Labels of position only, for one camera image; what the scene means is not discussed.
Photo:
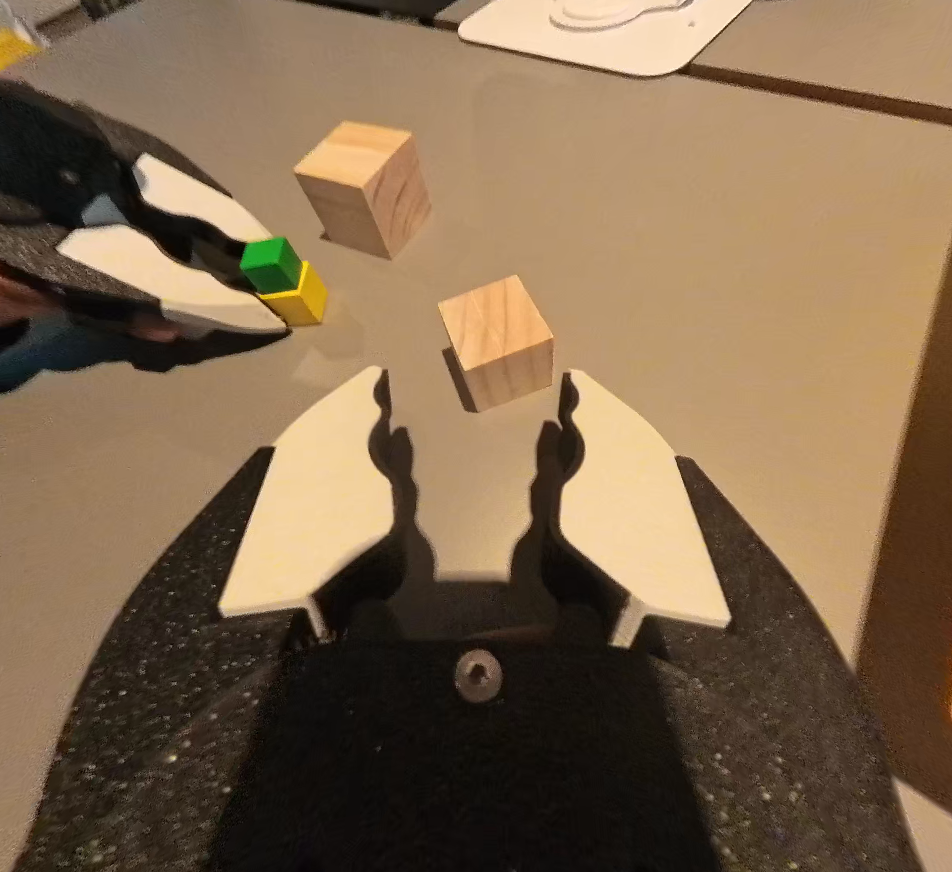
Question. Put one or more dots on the medium natural wooden cube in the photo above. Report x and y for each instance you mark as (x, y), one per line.
(498, 344)

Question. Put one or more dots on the yellow wooden cube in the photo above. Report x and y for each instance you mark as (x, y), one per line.
(301, 303)

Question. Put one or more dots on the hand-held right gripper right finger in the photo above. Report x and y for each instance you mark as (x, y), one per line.
(639, 515)

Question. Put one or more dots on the large natural wooden cube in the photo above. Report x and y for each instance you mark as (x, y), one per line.
(364, 188)

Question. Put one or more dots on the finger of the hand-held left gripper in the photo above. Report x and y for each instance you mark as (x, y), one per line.
(149, 270)
(193, 199)

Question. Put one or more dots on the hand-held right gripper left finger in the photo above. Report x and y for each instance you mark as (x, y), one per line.
(312, 507)

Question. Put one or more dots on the person's left hand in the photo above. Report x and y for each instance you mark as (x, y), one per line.
(22, 303)

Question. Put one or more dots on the green wooden cube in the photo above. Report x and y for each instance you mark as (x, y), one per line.
(269, 266)

